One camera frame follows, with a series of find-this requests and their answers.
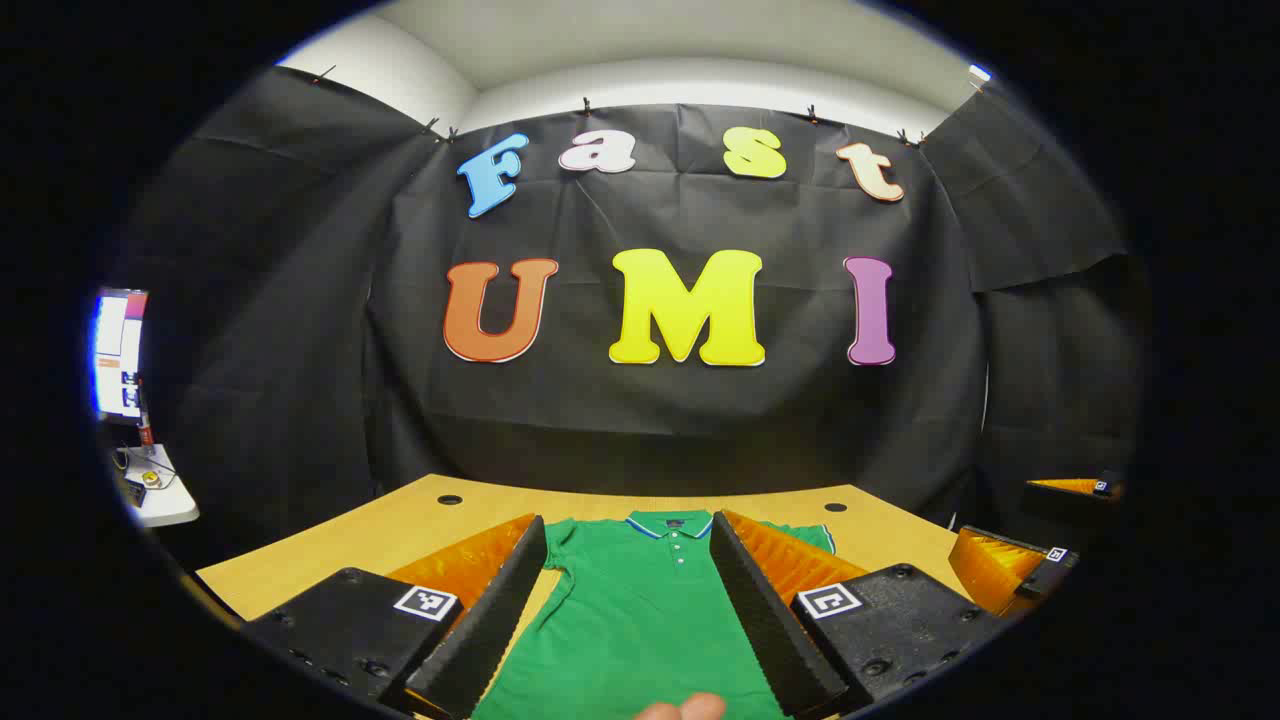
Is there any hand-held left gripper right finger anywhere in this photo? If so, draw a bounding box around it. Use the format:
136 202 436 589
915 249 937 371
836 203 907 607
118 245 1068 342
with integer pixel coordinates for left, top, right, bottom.
708 508 1006 719

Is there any green polo T-shirt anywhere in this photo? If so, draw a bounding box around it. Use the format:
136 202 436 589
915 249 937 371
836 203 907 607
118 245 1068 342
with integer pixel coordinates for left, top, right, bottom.
470 510 837 720

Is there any computer monitor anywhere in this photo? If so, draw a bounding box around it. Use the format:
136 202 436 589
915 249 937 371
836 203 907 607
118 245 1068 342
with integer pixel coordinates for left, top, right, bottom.
92 288 149 421

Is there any white side table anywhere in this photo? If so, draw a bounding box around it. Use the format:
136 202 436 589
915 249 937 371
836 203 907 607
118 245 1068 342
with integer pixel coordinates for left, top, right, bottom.
112 443 199 528

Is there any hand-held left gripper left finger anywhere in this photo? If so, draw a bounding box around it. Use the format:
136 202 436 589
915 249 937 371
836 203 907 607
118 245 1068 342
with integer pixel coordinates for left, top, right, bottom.
245 514 549 720

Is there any black backdrop cloth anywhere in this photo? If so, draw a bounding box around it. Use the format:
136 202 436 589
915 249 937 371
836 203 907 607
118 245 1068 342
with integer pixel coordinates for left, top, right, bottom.
120 65 1151 561

